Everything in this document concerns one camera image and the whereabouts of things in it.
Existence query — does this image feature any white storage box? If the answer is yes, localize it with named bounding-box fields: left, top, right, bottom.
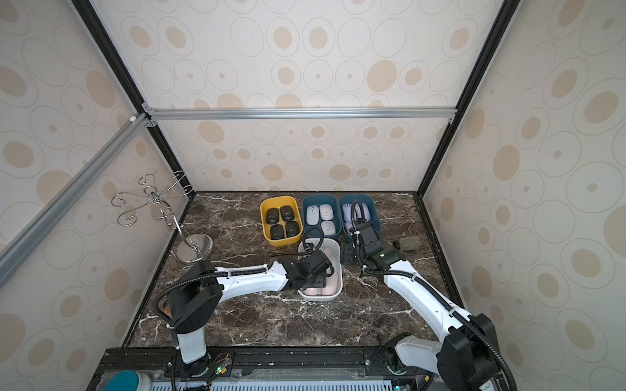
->
left=298, top=239, right=343, bottom=302

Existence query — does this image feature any black mouse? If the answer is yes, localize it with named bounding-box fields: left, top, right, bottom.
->
left=270, top=224, right=285, bottom=240
left=279, top=205, right=295, bottom=223
left=285, top=220, right=301, bottom=238
left=265, top=208, right=280, bottom=226

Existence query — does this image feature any purple mouse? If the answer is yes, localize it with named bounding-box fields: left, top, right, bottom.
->
left=355, top=203, right=371, bottom=221
left=341, top=204, right=351, bottom=223

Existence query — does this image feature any teal storage box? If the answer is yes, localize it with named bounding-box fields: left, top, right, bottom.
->
left=339, top=194, right=381, bottom=243
left=303, top=194, right=343, bottom=239

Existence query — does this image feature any yellow storage box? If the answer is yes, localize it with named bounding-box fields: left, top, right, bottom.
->
left=260, top=195, right=303, bottom=248

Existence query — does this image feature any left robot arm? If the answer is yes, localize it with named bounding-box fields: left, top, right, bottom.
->
left=153, top=249, right=341, bottom=377

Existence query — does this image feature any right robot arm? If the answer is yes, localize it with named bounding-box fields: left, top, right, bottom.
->
left=350, top=221, right=518, bottom=390

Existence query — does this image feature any small green sponge block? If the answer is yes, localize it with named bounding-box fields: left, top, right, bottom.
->
left=398, top=236, right=422, bottom=252

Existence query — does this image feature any horizontal aluminium back bar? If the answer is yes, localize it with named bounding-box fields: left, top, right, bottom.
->
left=148, top=107, right=456, bottom=121

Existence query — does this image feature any teal round container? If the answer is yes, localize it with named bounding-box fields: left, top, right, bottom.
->
left=104, top=370, right=153, bottom=391

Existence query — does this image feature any aluminium left side bar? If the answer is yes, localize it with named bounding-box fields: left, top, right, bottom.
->
left=1, top=113, right=148, bottom=285

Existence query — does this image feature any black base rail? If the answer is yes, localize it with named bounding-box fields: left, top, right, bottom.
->
left=88, top=345, right=447, bottom=390

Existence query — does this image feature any silver wire cup rack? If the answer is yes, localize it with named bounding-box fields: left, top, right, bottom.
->
left=110, top=170, right=214, bottom=265

